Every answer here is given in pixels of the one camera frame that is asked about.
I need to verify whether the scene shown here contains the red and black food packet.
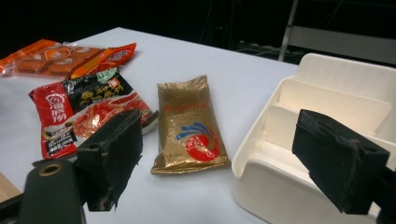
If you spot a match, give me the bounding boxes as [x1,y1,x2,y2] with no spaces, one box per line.
[28,68,161,161]

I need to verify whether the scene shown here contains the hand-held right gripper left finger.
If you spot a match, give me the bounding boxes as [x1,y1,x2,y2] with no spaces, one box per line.
[76,107,144,213]

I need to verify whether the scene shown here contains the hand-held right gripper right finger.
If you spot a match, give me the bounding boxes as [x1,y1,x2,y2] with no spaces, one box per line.
[291,108,390,216]

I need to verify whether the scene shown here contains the gold foil packet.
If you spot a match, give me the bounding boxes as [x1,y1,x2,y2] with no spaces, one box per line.
[150,74,232,175]

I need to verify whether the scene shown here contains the clear pack of orange cakes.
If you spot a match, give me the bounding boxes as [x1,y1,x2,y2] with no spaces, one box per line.
[0,38,106,79]

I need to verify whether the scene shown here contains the white metal stand frame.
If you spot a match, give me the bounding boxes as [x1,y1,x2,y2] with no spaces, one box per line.
[277,0,396,66]

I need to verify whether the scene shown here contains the white divided storage box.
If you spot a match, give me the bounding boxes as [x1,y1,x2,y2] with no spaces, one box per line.
[232,52,396,224]

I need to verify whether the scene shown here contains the orange-red snack packet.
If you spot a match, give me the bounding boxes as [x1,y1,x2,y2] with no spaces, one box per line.
[65,42,138,80]

